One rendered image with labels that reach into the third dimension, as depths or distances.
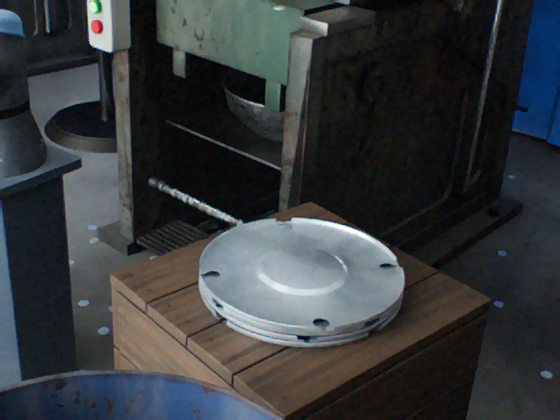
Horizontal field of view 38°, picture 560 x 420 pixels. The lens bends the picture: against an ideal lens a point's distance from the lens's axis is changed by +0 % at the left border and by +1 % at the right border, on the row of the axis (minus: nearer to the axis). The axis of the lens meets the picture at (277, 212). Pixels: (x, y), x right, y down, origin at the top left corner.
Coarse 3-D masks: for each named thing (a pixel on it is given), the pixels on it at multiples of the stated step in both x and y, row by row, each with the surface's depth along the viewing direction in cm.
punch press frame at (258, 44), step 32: (160, 0) 162; (192, 0) 156; (224, 0) 150; (256, 0) 145; (288, 0) 144; (320, 0) 145; (384, 0) 156; (416, 0) 165; (160, 32) 165; (192, 32) 159; (224, 32) 153; (256, 32) 147; (288, 32) 142; (192, 64) 165; (224, 64) 156; (256, 64) 150
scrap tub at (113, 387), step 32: (32, 384) 74; (64, 384) 75; (96, 384) 76; (128, 384) 76; (160, 384) 76; (192, 384) 75; (0, 416) 74; (32, 416) 75; (64, 416) 77; (96, 416) 78; (128, 416) 78; (160, 416) 78; (192, 416) 77; (224, 416) 75; (256, 416) 73
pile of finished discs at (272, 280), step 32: (256, 224) 124; (288, 224) 125; (320, 224) 126; (224, 256) 115; (256, 256) 116; (288, 256) 115; (320, 256) 116; (352, 256) 118; (384, 256) 118; (224, 288) 108; (256, 288) 108; (288, 288) 108; (320, 288) 108; (352, 288) 110; (384, 288) 110; (256, 320) 101; (288, 320) 102; (320, 320) 104; (352, 320) 103; (384, 320) 106
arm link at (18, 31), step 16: (0, 16) 110; (16, 16) 114; (0, 32) 110; (16, 32) 113; (0, 48) 111; (16, 48) 114; (0, 64) 110; (16, 64) 114; (0, 80) 110; (16, 80) 115; (0, 96) 114; (16, 96) 116
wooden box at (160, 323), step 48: (144, 288) 112; (192, 288) 113; (432, 288) 116; (144, 336) 112; (192, 336) 103; (240, 336) 103; (384, 336) 105; (432, 336) 107; (480, 336) 117; (240, 384) 96; (288, 384) 96; (336, 384) 96; (384, 384) 103; (432, 384) 112
